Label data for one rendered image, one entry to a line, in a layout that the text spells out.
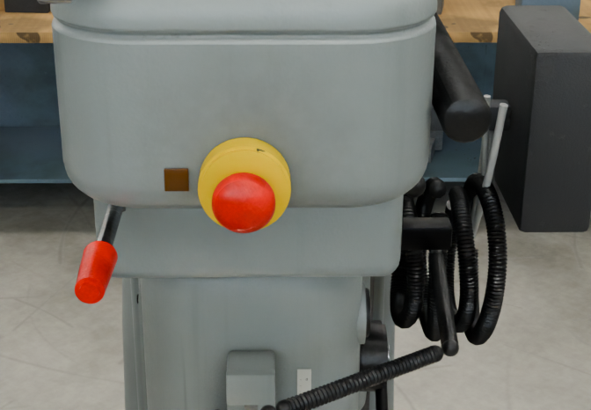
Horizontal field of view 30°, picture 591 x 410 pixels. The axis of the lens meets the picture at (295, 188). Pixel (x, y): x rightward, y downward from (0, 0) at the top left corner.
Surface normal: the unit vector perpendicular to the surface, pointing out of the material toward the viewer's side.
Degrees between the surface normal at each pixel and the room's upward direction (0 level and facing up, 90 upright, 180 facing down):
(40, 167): 0
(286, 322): 90
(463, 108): 90
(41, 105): 90
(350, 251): 90
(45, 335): 0
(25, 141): 0
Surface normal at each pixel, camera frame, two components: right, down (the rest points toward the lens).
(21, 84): 0.02, 0.39
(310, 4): 0.02, -0.07
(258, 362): 0.00, -0.92
